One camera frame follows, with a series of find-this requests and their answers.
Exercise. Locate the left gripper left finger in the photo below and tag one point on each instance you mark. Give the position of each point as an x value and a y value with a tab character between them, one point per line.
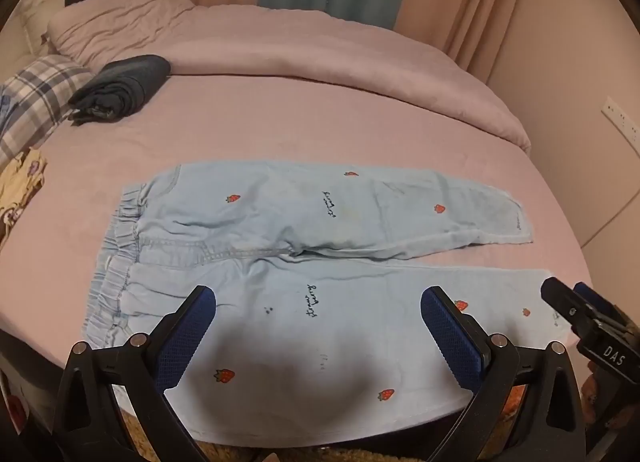
88	425

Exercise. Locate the pink bed sheet mattress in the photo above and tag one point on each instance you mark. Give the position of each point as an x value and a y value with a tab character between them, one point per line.
49	262

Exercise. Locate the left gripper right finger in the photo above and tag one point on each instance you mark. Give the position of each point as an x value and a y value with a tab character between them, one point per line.
548	424

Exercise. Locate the yellow floral garment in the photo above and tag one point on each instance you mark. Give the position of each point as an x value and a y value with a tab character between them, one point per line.
20	180

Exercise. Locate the pink duvet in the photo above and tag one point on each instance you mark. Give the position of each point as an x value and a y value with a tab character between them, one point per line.
291	43

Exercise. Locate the pink pillow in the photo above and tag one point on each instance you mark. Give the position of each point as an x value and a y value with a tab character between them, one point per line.
35	16

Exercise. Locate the plaid shirt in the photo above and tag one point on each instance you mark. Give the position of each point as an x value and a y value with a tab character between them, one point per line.
34	102

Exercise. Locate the white wall socket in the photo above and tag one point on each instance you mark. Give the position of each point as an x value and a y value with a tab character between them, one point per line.
623	123

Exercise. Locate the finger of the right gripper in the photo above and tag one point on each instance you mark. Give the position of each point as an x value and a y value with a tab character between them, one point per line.
573	305
599	303

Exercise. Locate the right human hand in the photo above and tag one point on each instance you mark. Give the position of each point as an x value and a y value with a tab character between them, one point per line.
592	400

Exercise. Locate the light blue strawberry pants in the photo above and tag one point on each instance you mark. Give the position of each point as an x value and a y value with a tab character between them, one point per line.
318	272

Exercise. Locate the dark folded garment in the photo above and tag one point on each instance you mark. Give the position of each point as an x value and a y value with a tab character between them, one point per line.
120	89

